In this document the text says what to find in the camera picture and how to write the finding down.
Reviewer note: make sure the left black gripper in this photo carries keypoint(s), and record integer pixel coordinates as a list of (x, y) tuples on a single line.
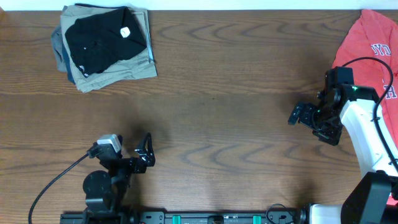
[(137, 168)]

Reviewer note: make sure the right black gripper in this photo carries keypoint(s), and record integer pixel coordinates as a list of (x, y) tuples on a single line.
[(330, 136)]

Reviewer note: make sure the black polo shirt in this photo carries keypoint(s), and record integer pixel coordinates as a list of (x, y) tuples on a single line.
[(99, 41)]

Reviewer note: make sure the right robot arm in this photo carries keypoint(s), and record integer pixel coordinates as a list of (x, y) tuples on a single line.
[(374, 199)]

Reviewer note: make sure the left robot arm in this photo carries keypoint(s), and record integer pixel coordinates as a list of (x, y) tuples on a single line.
[(105, 189)]

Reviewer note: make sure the folded khaki shorts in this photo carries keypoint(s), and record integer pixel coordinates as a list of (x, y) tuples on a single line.
[(138, 67)]

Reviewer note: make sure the red printed t-shirt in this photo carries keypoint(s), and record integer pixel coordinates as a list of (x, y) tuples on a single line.
[(370, 49)]

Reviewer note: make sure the folded navy garment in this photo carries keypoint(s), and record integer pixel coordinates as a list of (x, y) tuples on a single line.
[(67, 65)]

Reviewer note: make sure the folded grey garment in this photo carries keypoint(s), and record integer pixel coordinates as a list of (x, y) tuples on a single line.
[(57, 46)]

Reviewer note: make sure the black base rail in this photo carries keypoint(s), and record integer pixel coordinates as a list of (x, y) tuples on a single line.
[(277, 216)]

